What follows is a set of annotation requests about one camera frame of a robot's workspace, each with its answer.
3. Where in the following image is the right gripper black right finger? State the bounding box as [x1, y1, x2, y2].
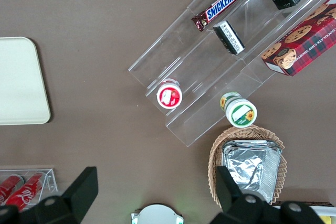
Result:
[212, 166, 327, 224]

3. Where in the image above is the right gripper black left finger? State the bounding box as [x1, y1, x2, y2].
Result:
[0, 166, 99, 224]

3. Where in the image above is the silver foil tray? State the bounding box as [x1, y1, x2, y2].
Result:
[222, 140, 283, 205]

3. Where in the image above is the light wicker basket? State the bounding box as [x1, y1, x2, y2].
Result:
[208, 126, 288, 206]

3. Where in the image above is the cream rectangular tray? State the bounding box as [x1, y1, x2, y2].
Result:
[0, 36, 51, 125]

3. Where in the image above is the clear acrylic bottle rack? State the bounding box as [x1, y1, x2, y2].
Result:
[0, 167, 58, 209]

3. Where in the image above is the red cola bottle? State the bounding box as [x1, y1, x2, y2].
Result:
[5, 172, 47, 210]
[0, 174, 25, 204]

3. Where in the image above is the white snack bin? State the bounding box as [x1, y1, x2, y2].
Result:
[312, 206, 336, 224]

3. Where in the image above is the green lid sunflower cup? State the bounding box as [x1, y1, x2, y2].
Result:
[219, 91, 258, 128]

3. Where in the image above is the red lid yogurt cup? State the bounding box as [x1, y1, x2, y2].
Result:
[156, 78, 183, 109]

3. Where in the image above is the clear acrylic stepped shelf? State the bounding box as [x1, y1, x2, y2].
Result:
[128, 0, 336, 148]

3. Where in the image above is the red tartan cookie box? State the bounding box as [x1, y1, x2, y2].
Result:
[260, 0, 336, 77]

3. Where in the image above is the Snickers chocolate bar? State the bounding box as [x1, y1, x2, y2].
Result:
[191, 0, 246, 33]

